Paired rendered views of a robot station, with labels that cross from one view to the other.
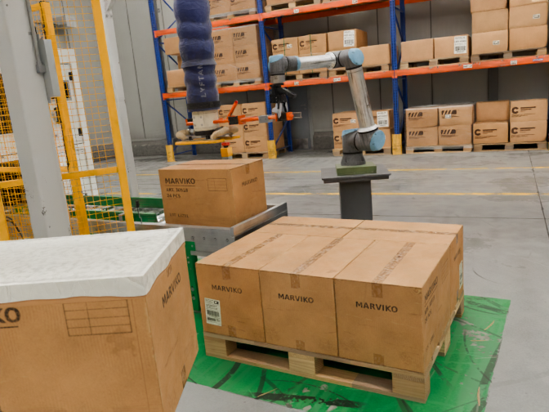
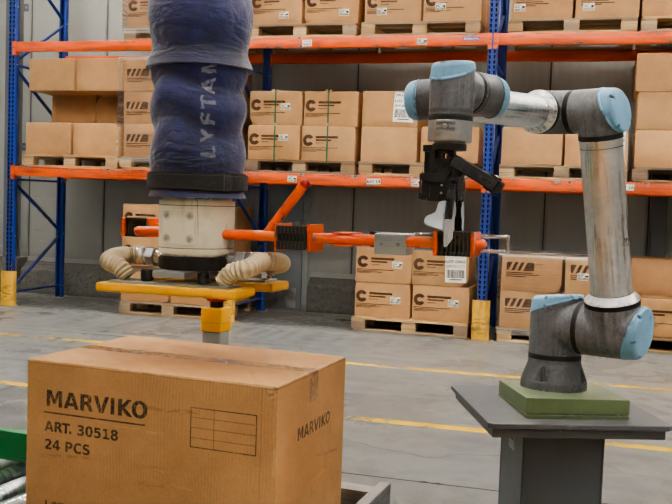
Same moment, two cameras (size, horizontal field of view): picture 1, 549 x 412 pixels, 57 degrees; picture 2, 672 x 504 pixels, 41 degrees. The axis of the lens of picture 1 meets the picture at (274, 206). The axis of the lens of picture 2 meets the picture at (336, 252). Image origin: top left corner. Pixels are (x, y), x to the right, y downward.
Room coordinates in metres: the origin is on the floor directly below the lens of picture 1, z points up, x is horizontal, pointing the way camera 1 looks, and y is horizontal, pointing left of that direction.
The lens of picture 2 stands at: (1.41, 0.45, 1.31)
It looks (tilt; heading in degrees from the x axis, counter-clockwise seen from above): 3 degrees down; 350
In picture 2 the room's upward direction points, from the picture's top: 2 degrees clockwise
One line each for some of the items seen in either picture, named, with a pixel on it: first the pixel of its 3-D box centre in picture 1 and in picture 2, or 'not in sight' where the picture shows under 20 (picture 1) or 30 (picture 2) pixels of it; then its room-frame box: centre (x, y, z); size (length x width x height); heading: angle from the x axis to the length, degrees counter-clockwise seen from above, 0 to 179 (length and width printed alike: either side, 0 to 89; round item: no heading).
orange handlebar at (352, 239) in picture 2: (239, 118); (297, 235); (3.47, 0.18, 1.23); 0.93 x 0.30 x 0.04; 61
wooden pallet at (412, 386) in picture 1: (339, 320); not in sight; (2.70, -0.32, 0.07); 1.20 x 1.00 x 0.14; 60
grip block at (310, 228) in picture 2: (237, 119); (299, 237); (3.34, 0.19, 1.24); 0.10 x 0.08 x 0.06; 151
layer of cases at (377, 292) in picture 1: (336, 276); not in sight; (2.70, -0.32, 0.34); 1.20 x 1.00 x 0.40; 60
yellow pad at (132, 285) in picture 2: (199, 139); (174, 282); (3.38, 0.46, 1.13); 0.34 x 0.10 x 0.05; 61
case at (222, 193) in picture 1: (213, 192); (191, 443); (3.46, 0.41, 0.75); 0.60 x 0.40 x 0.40; 60
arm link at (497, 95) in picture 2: (289, 64); (477, 95); (3.27, -0.17, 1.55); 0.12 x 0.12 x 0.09; 39
